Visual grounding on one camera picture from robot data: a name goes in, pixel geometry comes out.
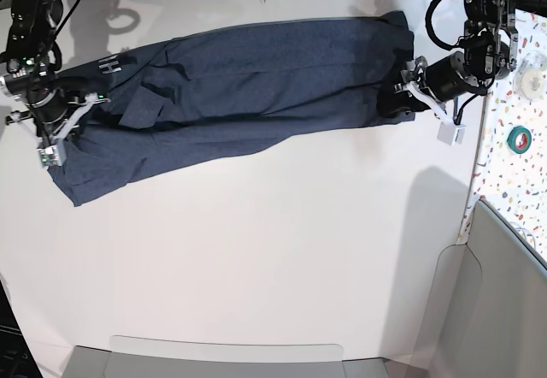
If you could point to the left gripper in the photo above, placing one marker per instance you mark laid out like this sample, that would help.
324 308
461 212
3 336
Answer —
425 87

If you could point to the clear tape dispenser roll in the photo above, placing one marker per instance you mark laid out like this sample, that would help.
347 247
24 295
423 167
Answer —
530 77

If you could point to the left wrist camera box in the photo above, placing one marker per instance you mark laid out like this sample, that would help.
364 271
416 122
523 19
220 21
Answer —
451 134

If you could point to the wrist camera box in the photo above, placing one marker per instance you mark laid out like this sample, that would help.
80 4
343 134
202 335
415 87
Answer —
451 134
52 155

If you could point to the green tape roll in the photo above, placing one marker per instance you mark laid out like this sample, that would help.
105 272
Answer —
519 140

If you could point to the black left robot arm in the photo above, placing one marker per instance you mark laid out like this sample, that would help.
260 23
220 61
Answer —
486 52

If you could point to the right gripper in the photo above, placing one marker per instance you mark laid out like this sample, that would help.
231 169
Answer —
55 108

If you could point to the grey chair bottom edge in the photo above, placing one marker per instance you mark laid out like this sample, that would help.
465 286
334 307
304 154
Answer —
140 357

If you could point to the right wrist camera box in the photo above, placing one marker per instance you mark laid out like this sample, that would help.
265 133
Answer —
52 155

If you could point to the dark blue t-shirt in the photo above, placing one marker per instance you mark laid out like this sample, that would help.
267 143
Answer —
228 93

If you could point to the terrazzo patterned table cover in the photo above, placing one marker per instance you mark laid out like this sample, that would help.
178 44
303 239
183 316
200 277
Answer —
515 185

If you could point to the grey chair right side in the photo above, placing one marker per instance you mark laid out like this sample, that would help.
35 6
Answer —
486 315

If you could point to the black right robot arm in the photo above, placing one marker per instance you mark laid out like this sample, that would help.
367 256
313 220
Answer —
29 73

